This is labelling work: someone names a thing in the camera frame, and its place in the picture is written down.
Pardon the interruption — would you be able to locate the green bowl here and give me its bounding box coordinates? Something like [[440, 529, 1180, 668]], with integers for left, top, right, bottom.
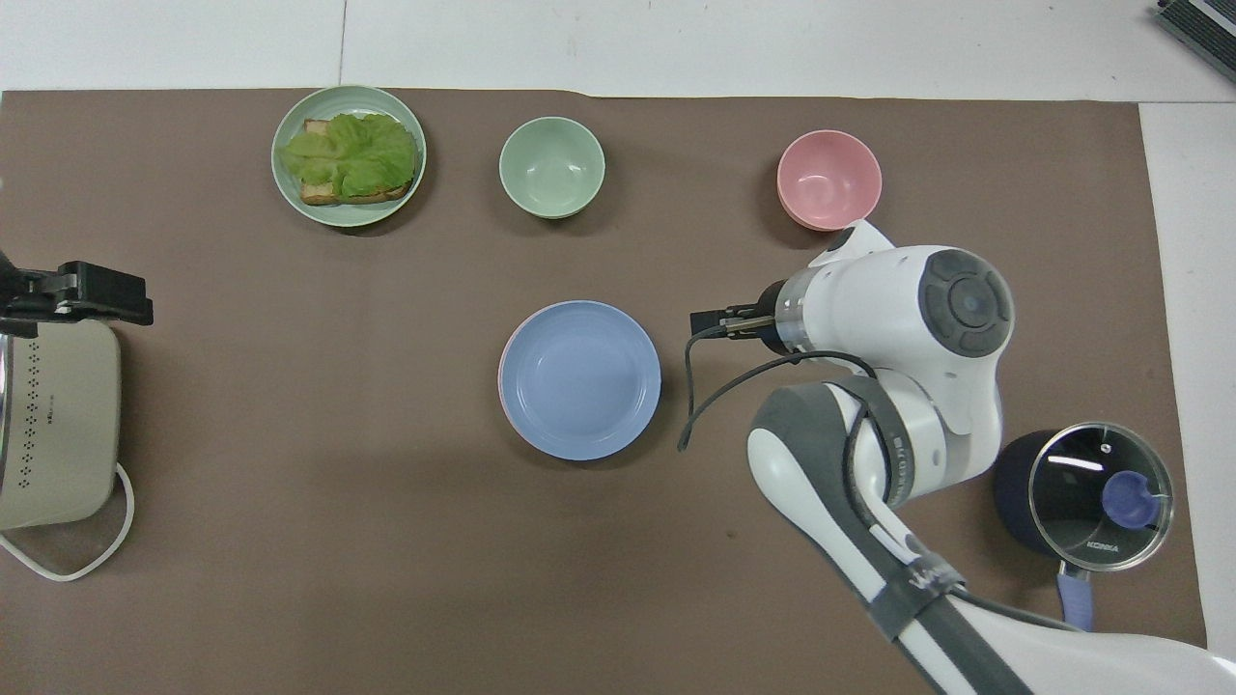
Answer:
[[498, 116, 606, 220]]

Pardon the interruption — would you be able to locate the blue plate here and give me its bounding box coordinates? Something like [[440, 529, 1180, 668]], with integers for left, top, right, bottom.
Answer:
[[499, 300, 663, 461]]

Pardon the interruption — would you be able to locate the black stand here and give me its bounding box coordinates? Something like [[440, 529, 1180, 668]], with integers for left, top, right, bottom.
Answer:
[[0, 249, 155, 341]]

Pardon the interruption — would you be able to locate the black cable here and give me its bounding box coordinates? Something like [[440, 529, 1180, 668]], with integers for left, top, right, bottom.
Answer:
[[677, 323, 880, 454]]

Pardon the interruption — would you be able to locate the glass lid with blue knob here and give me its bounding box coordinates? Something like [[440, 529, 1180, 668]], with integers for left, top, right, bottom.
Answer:
[[1027, 421, 1176, 571]]

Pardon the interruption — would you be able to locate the green lettuce leaf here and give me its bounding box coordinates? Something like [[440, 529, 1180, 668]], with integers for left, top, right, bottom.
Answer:
[[279, 112, 419, 198]]

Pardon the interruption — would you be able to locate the dark blue pot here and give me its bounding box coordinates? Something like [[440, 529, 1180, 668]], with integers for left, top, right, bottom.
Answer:
[[992, 425, 1174, 634]]

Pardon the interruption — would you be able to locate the green plate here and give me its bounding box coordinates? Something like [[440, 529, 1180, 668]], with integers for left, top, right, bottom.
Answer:
[[270, 85, 428, 229]]

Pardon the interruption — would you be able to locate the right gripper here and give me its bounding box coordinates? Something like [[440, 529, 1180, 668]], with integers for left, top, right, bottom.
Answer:
[[725, 280, 790, 355]]

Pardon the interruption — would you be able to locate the white power cable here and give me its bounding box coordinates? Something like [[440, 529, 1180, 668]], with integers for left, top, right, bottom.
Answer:
[[0, 461, 136, 583]]

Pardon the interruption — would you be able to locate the toast slice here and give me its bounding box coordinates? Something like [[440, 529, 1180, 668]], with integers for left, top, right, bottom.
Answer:
[[299, 118, 417, 207]]

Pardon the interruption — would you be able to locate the pink bowl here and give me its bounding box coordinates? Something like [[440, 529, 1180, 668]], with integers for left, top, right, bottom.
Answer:
[[776, 129, 883, 233]]

